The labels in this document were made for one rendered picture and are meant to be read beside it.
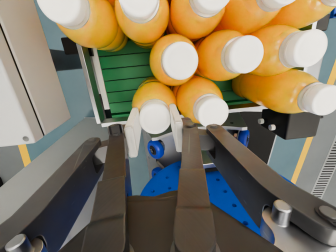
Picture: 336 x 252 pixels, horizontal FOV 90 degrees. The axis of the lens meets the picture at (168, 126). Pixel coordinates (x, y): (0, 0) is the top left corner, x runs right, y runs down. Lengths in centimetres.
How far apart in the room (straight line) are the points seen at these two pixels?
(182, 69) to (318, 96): 17
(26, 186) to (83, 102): 80
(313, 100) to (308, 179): 206
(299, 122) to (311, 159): 176
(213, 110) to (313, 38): 13
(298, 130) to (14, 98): 47
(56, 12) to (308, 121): 44
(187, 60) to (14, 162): 183
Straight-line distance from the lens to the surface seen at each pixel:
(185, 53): 20
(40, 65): 31
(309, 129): 45
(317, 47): 26
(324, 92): 28
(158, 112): 20
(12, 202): 76
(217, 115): 22
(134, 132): 15
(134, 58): 40
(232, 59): 21
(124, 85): 41
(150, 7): 20
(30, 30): 31
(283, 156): 196
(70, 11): 21
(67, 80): 145
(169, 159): 44
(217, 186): 33
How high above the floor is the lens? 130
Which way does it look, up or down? 68 degrees down
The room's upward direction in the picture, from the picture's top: 168 degrees clockwise
